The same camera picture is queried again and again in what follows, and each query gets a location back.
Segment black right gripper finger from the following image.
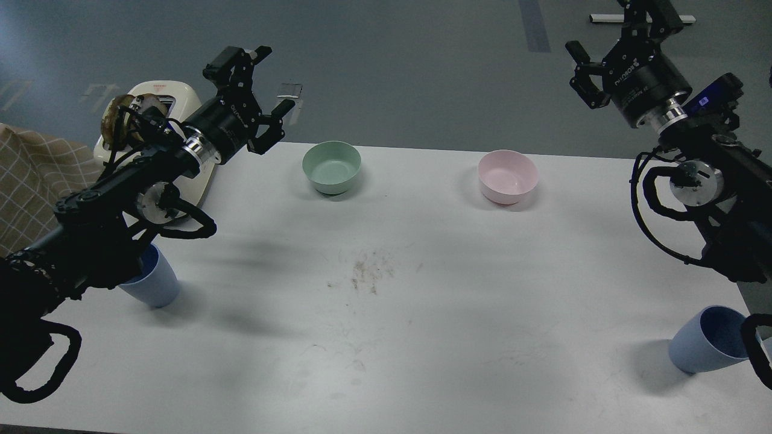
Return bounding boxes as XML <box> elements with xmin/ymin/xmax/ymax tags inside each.
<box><xmin>565</xmin><ymin>41</ymin><xmax>612</xmax><ymax>109</ymax></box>
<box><xmin>618</xmin><ymin>1</ymin><xmax>686</xmax><ymax>42</ymax></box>

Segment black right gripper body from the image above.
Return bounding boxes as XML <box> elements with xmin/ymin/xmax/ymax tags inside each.
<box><xmin>603</xmin><ymin>39</ymin><xmax>693</xmax><ymax>128</ymax></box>

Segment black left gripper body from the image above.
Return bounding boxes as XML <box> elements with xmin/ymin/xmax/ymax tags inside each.
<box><xmin>183</xmin><ymin>93</ymin><xmax>262</xmax><ymax>165</ymax></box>

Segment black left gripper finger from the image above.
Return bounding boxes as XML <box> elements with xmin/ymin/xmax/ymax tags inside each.
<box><xmin>202</xmin><ymin>46</ymin><xmax>273</xmax><ymax>99</ymax></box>
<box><xmin>247</xmin><ymin>99</ymin><xmax>296</xmax><ymax>156</ymax></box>

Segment light blue cup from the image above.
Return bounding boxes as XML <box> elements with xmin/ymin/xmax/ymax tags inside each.
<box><xmin>668</xmin><ymin>305</ymin><xmax>749</xmax><ymax>374</ymax></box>
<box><xmin>119</xmin><ymin>244</ymin><xmax>181</xmax><ymax>308</ymax></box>

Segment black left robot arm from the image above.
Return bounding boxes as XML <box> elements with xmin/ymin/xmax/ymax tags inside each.
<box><xmin>2</xmin><ymin>46</ymin><xmax>295</xmax><ymax>404</ymax></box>

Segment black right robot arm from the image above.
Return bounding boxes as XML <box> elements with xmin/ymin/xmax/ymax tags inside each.
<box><xmin>565</xmin><ymin>1</ymin><xmax>770</xmax><ymax>283</ymax></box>

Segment white desk leg base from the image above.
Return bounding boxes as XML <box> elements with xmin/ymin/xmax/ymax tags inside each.
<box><xmin>588</xmin><ymin>13</ymin><xmax>697</xmax><ymax>25</ymax></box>

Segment cream toaster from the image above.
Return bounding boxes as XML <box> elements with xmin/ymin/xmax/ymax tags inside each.
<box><xmin>93</xmin><ymin>80</ymin><xmax>215</xmax><ymax>222</ymax></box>

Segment green bowl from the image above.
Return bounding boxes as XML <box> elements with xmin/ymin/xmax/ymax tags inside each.
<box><xmin>302</xmin><ymin>141</ymin><xmax>362</xmax><ymax>195</ymax></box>

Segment toast slice left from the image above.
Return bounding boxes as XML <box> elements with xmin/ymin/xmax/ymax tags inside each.
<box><xmin>100</xmin><ymin>94</ymin><xmax>134</xmax><ymax>151</ymax></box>

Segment pink bowl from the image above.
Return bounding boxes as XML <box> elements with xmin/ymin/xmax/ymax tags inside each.
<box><xmin>477</xmin><ymin>150</ymin><xmax>540</xmax><ymax>206</ymax></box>

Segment beige checkered cloth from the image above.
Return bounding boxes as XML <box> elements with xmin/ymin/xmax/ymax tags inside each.
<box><xmin>1</xmin><ymin>124</ymin><xmax>102</xmax><ymax>257</ymax></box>

